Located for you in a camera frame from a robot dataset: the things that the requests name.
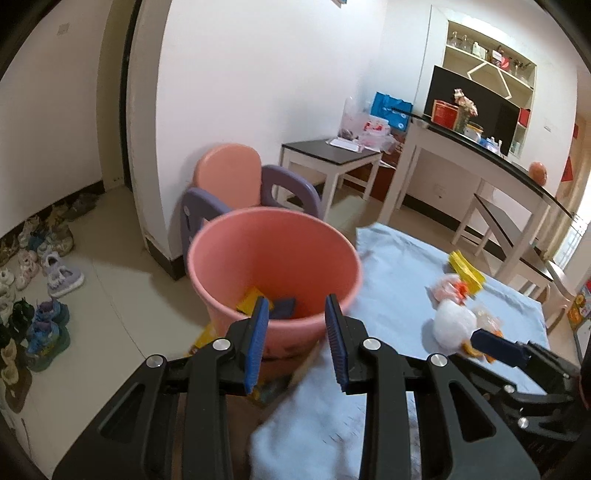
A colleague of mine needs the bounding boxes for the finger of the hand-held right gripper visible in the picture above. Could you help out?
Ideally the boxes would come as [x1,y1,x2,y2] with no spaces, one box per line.
[501,384,578,433]
[470,328,561,384]

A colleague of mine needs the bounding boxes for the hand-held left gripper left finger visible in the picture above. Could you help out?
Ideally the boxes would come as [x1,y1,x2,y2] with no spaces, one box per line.
[52,296,271,480]

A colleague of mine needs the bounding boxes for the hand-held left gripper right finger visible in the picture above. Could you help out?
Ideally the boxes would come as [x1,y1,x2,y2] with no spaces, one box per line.
[324,294,541,480]

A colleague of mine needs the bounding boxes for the yellow foam fruit net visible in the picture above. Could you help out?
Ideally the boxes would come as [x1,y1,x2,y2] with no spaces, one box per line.
[235,286,265,317]

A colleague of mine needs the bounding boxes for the blue foam fruit net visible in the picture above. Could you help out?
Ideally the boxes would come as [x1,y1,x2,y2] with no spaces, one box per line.
[269,298,297,320]

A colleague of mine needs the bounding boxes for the white orange snack packet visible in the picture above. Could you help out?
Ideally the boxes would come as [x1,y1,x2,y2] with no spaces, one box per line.
[427,274,472,305]

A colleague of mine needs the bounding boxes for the yellow plastic wrapper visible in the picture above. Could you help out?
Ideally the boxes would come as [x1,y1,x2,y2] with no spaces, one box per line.
[447,250,486,292]

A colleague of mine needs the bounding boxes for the pink plastic bucket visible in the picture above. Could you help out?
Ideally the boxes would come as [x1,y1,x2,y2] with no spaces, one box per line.
[187,208,363,361]

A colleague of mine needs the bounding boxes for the clear plastic wrapper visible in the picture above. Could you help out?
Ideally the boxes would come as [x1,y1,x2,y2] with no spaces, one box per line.
[473,307,502,333]

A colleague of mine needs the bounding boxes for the white tissue ball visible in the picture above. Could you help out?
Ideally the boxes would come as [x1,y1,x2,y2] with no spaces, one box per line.
[433,300,477,348]

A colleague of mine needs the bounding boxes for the beige plastic stool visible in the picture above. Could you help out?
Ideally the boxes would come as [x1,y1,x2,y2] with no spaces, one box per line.
[531,261,578,328]

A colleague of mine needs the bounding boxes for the colourful fruit carton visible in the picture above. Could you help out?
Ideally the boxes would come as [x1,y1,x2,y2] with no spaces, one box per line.
[567,284,591,330]

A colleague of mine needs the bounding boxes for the light blue tablecloth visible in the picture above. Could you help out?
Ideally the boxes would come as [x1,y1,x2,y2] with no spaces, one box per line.
[249,222,550,480]

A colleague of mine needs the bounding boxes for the white dark-top bench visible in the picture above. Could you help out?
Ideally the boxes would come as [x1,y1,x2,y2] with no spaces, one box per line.
[450,194,555,282]

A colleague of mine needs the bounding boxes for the pink purple child chair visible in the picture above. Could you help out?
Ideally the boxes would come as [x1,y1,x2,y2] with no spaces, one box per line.
[180,144,323,259]

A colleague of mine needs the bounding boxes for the white bench with paper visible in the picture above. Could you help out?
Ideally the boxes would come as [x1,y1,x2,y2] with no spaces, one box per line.
[281,137,384,220]

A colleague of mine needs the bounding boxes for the row of shoes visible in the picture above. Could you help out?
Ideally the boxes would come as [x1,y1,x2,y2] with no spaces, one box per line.
[0,191,100,416]

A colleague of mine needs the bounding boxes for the white glass-top dining table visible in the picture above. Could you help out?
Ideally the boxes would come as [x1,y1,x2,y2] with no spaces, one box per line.
[379,108,578,296]

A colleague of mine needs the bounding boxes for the clear plastic bags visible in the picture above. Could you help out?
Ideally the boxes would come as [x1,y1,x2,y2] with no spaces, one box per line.
[339,97,398,153]

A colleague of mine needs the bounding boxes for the black monitor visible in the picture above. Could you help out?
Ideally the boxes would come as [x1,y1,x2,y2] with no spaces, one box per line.
[424,65,522,158]

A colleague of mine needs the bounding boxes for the red box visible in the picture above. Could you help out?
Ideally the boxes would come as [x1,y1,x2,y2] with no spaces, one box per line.
[431,100,460,126]

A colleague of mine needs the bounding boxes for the blue shopping bag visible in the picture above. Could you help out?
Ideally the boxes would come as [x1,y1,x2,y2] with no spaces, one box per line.
[372,91,414,134]

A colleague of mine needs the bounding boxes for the dried flower bouquet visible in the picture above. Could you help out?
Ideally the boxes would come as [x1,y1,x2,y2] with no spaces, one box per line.
[452,89,478,132]

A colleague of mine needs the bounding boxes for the cream wall shelf cabinet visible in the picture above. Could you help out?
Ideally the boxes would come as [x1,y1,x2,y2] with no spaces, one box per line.
[441,19,539,160]

